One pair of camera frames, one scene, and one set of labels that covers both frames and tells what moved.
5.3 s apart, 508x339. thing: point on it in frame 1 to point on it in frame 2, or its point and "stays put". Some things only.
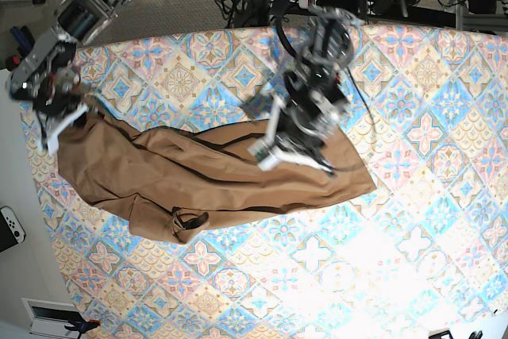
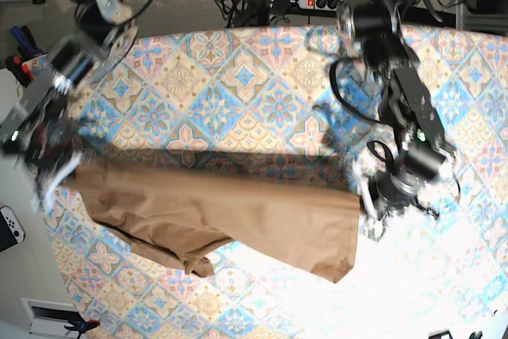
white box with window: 50,317 stays put
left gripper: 55,107 to 50,160
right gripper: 295,133 to 391,191
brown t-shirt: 176,175 to 188,213
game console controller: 12,231 stays put
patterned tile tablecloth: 425,249 stays put
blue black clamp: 23,39 stays put
